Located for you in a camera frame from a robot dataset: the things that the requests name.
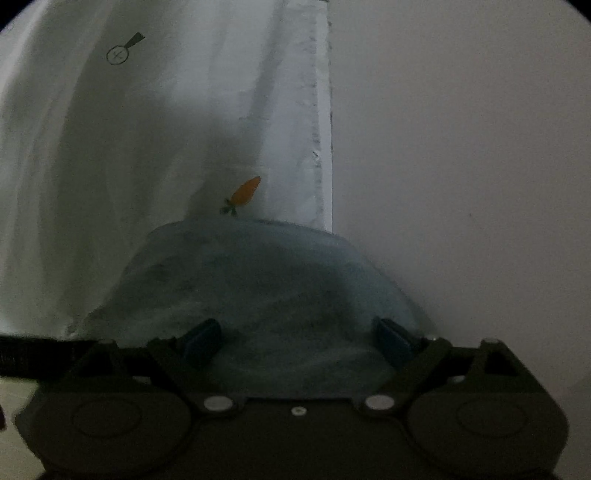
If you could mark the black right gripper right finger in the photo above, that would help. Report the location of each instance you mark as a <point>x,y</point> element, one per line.
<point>477,413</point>

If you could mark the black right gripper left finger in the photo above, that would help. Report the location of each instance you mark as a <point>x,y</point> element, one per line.
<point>132,413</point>

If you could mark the blue denim jeans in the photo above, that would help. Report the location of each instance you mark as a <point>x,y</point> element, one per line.
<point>296,305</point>

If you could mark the open storage bag with red trim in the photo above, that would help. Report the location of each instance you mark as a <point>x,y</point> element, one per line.
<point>44,358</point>

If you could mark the light blue carrot print sheet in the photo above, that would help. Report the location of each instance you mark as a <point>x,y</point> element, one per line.
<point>118,117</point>

